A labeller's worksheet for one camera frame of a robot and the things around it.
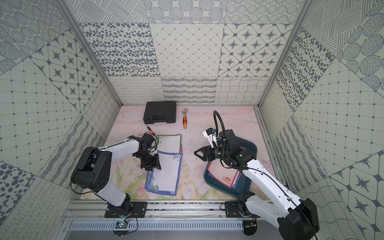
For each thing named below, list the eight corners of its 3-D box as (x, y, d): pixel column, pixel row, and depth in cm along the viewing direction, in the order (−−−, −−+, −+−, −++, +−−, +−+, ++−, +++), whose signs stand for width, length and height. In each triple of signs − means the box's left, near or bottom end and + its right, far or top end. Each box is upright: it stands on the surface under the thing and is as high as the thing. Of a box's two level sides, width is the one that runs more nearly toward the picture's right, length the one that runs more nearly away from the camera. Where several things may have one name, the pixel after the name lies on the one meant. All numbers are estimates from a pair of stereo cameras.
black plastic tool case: (143, 123, 111) (141, 118, 106) (150, 102, 126) (148, 97, 121) (175, 123, 111) (174, 118, 106) (178, 102, 126) (177, 97, 121)
